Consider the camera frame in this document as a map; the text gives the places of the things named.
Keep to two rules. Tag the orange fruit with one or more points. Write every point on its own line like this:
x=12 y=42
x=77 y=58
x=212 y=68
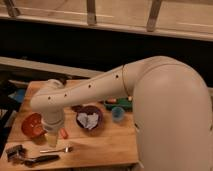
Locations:
x=112 y=100

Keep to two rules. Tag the silver fork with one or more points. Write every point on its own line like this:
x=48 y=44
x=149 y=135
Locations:
x=65 y=150

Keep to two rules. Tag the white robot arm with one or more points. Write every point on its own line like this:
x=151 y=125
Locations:
x=172 y=110

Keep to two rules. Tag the crumpled white paper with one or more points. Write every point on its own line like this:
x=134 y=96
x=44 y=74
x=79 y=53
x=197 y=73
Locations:
x=88 y=121

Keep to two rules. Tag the wooden table board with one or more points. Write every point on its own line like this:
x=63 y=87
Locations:
x=110 y=144

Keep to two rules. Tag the red bowl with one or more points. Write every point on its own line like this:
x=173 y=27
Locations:
x=32 y=126

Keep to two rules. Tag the small blue cup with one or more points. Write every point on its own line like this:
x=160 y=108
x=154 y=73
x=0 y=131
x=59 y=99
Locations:
x=117 y=114

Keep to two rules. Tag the grey metal clamp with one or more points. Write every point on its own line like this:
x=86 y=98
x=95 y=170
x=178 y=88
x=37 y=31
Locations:
x=15 y=153

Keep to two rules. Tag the black handled tool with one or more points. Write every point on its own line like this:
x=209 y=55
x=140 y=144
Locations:
x=45 y=158

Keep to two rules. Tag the dark purple bowl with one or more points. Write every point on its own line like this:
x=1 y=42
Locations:
x=90 y=110

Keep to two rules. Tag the black remote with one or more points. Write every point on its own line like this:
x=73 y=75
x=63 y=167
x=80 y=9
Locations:
x=62 y=80

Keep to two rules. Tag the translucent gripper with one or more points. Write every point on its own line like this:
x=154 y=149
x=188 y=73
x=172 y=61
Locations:
x=52 y=137

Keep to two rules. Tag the blue object at left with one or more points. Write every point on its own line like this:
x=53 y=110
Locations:
x=19 y=95

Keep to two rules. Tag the dark red grapes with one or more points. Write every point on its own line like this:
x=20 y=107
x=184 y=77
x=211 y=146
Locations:
x=76 y=108

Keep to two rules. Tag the green tray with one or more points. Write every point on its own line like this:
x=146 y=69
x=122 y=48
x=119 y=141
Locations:
x=121 y=102

